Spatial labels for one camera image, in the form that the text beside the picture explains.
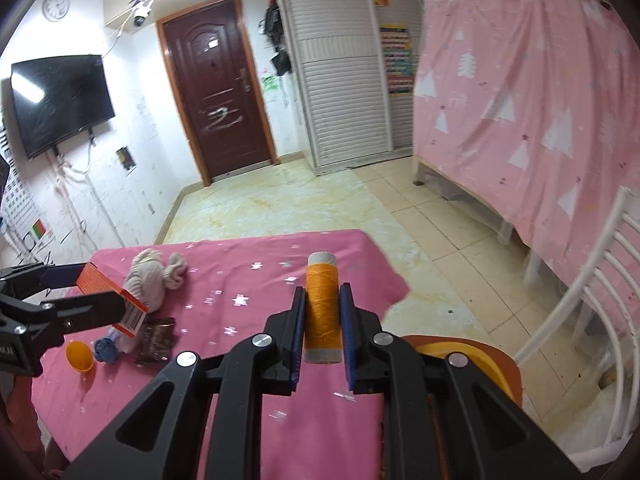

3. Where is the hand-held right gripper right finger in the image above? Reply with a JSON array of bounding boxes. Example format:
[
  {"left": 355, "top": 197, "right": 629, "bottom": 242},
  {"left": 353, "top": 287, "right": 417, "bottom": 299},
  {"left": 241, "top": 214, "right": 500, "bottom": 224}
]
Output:
[{"left": 339, "top": 283, "right": 584, "bottom": 480}]

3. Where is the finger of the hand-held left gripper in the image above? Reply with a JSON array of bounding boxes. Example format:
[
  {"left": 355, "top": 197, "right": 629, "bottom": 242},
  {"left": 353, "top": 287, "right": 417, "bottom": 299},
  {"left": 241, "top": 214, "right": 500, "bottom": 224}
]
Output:
[
  {"left": 40, "top": 290, "right": 129, "bottom": 334},
  {"left": 0, "top": 262, "right": 90, "bottom": 302}
]

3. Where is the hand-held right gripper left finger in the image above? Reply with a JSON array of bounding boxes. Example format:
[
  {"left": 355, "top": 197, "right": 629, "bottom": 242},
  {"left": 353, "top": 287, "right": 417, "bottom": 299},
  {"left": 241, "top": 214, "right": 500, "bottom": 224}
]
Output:
[{"left": 65, "top": 287, "right": 307, "bottom": 480}]

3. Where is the orange cardboard box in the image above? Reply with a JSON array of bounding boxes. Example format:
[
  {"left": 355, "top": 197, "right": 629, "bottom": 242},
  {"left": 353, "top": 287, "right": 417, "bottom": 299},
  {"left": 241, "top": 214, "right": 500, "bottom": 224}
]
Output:
[{"left": 77, "top": 261, "right": 150, "bottom": 337}]

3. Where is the blue round cap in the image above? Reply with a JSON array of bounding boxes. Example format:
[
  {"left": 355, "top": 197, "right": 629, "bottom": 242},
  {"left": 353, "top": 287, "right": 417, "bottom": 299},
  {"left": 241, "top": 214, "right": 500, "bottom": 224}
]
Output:
[{"left": 93, "top": 338, "right": 120, "bottom": 365}]

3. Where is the orange thread spool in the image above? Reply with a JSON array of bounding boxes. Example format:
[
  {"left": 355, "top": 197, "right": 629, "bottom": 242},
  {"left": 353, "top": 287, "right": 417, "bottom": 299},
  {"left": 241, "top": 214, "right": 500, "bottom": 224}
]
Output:
[{"left": 302, "top": 251, "right": 344, "bottom": 365}]

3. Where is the small orange cup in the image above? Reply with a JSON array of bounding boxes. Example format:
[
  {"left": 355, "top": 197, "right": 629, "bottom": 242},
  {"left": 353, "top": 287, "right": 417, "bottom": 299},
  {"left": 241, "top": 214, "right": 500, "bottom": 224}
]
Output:
[{"left": 65, "top": 340, "right": 96, "bottom": 375}]

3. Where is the beige knitted sock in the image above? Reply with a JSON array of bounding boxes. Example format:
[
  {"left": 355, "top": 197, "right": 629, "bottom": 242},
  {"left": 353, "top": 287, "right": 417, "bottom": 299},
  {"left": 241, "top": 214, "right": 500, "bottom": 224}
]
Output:
[{"left": 122, "top": 248, "right": 189, "bottom": 312}]

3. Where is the brown snack wrapper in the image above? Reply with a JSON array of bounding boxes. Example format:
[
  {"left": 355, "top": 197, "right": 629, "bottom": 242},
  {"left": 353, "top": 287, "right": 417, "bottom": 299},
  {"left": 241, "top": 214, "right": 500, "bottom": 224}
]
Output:
[{"left": 134, "top": 317, "right": 177, "bottom": 366}]

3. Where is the orange waste bin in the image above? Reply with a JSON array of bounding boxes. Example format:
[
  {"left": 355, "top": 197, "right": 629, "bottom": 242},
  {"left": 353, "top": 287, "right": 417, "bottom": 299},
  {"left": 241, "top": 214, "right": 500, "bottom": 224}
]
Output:
[{"left": 400, "top": 334, "right": 524, "bottom": 407}]

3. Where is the person's left forearm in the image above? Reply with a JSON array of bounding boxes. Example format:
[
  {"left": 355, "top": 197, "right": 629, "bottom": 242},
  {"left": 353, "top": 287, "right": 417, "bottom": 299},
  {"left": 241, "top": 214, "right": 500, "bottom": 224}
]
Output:
[{"left": 0, "top": 374, "right": 48, "bottom": 478}]

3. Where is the pink star tablecloth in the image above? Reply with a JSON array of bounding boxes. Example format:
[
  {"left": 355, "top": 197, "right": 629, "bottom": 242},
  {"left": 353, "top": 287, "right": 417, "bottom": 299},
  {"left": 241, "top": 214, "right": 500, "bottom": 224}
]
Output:
[{"left": 30, "top": 229, "right": 412, "bottom": 480}]

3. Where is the eye chart poster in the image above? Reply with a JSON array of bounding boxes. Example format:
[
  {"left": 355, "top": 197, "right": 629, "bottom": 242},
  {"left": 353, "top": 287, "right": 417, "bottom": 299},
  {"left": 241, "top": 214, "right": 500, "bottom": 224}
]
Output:
[{"left": 0, "top": 120, "right": 32, "bottom": 228}]

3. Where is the dark brown door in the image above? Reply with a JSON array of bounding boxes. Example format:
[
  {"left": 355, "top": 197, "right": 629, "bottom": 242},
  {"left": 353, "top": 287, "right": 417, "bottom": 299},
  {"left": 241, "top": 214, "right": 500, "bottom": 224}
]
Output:
[{"left": 156, "top": 0, "right": 279, "bottom": 187}]

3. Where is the white metal chair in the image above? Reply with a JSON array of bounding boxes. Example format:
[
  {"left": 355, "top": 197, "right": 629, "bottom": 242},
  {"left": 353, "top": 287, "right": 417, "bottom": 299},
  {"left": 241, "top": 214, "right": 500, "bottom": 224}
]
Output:
[{"left": 512, "top": 185, "right": 640, "bottom": 472}]

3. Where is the white louvred wardrobe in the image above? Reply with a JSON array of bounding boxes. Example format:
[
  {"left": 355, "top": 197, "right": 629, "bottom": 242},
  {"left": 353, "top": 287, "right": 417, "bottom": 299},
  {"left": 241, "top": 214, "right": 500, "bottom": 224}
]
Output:
[{"left": 274, "top": 0, "right": 442, "bottom": 174}]

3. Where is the small black hanging bag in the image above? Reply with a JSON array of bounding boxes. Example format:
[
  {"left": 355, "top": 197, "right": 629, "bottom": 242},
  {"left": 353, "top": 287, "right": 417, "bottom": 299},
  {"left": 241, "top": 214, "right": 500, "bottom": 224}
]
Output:
[{"left": 270, "top": 49, "right": 292, "bottom": 77}]

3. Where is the colourful grid poster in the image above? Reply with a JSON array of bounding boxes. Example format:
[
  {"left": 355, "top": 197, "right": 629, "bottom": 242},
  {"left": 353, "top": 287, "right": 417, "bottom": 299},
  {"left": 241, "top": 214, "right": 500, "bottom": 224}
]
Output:
[{"left": 378, "top": 23, "right": 419, "bottom": 96}]

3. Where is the pink tree print curtain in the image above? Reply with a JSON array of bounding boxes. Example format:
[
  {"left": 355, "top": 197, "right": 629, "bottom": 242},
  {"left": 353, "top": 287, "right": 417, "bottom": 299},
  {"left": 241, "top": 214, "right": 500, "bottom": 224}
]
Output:
[{"left": 412, "top": 0, "right": 640, "bottom": 342}]

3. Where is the white wall cable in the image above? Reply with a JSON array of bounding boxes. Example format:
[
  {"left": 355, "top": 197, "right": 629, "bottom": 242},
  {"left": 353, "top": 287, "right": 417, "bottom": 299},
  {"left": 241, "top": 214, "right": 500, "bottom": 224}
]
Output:
[{"left": 52, "top": 132, "right": 123, "bottom": 248}]

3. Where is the open wall socket box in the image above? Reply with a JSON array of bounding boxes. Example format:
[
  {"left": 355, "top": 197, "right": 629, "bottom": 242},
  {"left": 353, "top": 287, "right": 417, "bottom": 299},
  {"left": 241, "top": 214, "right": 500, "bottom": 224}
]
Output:
[{"left": 115, "top": 147, "right": 139, "bottom": 174}]

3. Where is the black wall television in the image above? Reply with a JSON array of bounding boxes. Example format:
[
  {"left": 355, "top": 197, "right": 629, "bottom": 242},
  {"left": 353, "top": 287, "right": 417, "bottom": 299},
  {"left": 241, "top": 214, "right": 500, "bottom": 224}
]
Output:
[{"left": 10, "top": 53, "right": 117, "bottom": 160}]

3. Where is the white wall clock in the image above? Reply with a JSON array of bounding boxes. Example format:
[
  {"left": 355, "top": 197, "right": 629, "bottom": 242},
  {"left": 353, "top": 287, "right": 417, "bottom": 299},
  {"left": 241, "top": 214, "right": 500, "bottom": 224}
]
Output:
[{"left": 42, "top": 0, "right": 71, "bottom": 22}]

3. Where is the white security camera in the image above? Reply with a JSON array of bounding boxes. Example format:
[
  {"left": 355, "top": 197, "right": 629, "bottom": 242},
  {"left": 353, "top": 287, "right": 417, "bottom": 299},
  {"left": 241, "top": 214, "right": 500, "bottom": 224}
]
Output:
[{"left": 130, "top": 0, "right": 155, "bottom": 29}]

